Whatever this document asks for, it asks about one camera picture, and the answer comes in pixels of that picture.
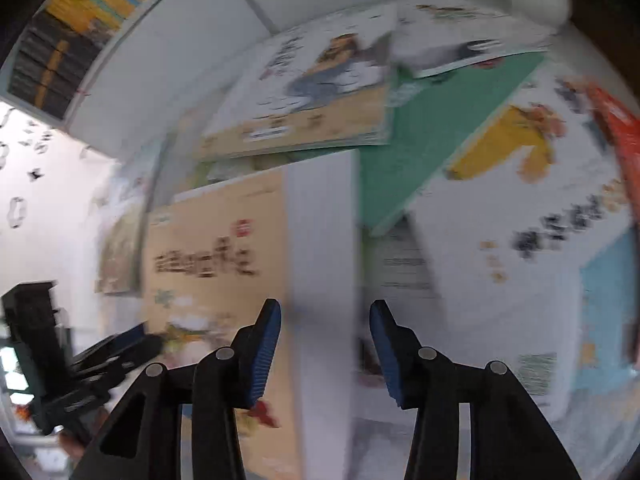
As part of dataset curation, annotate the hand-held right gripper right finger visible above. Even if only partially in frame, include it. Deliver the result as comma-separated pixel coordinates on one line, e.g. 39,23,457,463
369,299,583,480

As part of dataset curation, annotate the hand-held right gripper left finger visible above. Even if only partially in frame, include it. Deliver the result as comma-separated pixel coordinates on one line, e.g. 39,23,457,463
70,298,282,480

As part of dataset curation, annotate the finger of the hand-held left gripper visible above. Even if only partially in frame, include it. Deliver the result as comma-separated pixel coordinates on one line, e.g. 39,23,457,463
74,359,152,397
71,323,164,377

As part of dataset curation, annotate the beige book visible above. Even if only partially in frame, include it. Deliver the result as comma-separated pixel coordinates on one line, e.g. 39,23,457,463
142,152,362,480

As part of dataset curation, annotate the row of black and yellow books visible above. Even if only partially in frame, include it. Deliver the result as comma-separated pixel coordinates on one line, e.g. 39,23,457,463
7,0,167,122

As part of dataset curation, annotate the white book with grey text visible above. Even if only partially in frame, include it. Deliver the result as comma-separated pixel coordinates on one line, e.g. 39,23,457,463
360,212,444,401

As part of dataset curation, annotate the book with landscape painting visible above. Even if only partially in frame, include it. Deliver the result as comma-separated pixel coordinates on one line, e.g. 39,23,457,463
95,140,169,297

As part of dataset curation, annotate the white book with yellow figure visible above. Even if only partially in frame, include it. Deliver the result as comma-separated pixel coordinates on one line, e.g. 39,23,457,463
400,60,634,411

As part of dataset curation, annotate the dark green book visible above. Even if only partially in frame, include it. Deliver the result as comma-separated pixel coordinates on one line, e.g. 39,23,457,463
357,52,547,237

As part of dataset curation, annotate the white book with black title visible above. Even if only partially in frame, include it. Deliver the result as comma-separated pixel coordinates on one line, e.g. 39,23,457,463
195,5,394,162

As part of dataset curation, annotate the white bookshelf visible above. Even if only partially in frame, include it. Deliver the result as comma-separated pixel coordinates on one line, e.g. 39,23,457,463
0,0,506,162

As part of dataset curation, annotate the red book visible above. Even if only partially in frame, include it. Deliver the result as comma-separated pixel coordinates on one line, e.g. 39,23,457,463
582,82,640,212

